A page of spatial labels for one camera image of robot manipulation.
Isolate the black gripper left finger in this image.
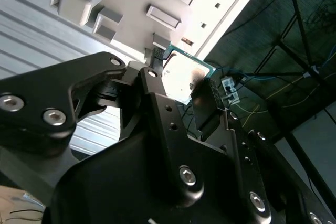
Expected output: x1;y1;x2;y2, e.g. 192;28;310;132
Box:
0;48;205;208

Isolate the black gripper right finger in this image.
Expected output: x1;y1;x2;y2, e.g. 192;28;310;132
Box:
190;78;330;224

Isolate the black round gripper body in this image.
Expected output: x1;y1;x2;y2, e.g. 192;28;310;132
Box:
43;132;272;224

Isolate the silver green CPU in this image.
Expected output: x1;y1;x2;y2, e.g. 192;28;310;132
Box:
161;43;217;104

